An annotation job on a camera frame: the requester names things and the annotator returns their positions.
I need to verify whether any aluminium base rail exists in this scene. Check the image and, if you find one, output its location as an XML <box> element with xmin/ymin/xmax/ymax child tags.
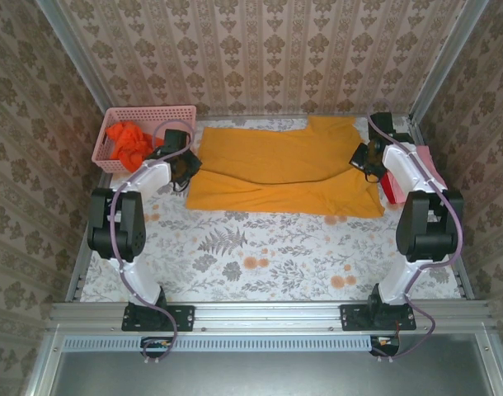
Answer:
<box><xmin>49</xmin><ymin>300</ymin><xmax>494</xmax><ymax>331</ymax></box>

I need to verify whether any aluminium side rail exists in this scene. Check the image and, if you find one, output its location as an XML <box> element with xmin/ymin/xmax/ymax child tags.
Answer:
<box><xmin>407</xmin><ymin>117</ymin><xmax>475</xmax><ymax>300</ymax></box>
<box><xmin>65</xmin><ymin>172</ymin><xmax>112</xmax><ymax>302</ymax></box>

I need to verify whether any black connector board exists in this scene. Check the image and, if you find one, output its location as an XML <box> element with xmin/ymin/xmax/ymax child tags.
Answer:
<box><xmin>140</xmin><ymin>336</ymin><xmax>174</xmax><ymax>358</ymax></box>
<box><xmin>369</xmin><ymin>334</ymin><xmax>401</xmax><ymax>356</ymax></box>

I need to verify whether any yellow t-shirt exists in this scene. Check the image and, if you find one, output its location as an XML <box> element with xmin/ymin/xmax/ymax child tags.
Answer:
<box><xmin>185</xmin><ymin>115</ymin><xmax>386</xmax><ymax>219</ymax></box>

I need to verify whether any pink plastic basket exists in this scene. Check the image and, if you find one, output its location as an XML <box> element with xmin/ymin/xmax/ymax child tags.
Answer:
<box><xmin>90</xmin><ymin>105</ymin><xmax>198</xmax><ymax>174</ymax></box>

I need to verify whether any pink folded t-shirt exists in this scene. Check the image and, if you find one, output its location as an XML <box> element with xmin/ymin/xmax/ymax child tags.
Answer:
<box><xmin>414</xmin><ymin>144</ymin><xmax>449</xmax><ymax>190</ymax></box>

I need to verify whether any orange-red crumpled t-shirt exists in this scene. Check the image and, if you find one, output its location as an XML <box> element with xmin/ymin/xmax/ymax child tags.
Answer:
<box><xmin>105</xmin><ymin>120</ymin><xmax>166</xmax><ymax>173</ymax></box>

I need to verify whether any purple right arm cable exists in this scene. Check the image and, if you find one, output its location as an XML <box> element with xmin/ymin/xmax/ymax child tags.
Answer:
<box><xmin>366</xmin><ymin>98</ymin><xmax>467</xmax><ymax>364</ymax></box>

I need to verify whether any aluminium rear rail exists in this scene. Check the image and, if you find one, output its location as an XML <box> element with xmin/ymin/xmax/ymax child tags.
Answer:
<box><xmin>195</xmin><ymin>113</ymin><xmax>413</xmax><ymax>121</ymax></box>

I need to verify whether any white slotted cable duct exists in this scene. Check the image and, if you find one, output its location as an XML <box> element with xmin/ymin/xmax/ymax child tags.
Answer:
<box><xmin>63</xmin><ymin>334</ymin><xmax>374</xmax><ymax>352</ymax></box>

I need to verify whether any grey metal panel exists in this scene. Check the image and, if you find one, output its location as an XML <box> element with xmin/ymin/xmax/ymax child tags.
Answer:
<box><xmin>22</xmin><ymin>332</ymin><xmax>503</xmax><ymax>396</ymax></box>

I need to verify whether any floral table cover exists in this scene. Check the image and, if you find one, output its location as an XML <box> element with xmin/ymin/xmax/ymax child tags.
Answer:
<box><xmin>80</xmin><ymin>115</ymin><xmax>463</xmax><ymax>302</ymax></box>

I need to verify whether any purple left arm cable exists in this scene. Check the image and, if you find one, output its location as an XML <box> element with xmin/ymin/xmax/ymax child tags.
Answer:
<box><xmin>109</xmin><ymin>119</ymin><xmax>197</xmax><ymax>364</ymax></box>

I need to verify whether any aluminium frame post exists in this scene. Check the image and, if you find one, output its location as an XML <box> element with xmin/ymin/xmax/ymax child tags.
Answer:
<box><xmin>34</xmin><ymin>0</ymin><xmax>115</xmax><ymax>112</ymax></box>
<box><xmin>408</xmin><ymin>0</ymin><xmax>491</xmax><ymax>120</ymax></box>

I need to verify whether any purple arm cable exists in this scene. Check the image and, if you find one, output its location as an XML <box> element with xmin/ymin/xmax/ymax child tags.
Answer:
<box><xmin>109</xmin><ymin>119</ymin><xmax>197</xmax><ymax>364</ymax></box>
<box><xmin>366</xmin><ymin>98</ymin><xmax>467</xmax><ymax>364</ymax></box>

